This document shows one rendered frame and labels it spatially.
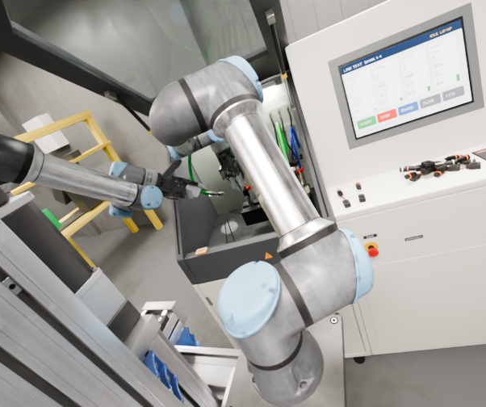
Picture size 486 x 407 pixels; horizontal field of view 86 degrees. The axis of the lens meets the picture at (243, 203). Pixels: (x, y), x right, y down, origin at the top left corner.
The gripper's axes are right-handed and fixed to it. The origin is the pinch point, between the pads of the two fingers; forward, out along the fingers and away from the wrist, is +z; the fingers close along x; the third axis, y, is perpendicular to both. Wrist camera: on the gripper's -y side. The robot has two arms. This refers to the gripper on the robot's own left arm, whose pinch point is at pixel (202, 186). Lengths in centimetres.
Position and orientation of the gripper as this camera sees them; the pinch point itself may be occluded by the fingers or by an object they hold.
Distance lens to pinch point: 112.8
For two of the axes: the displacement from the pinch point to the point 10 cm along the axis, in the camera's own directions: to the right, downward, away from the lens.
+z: 8.1, 1.9, 5.6
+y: -1.0, 9.8, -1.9
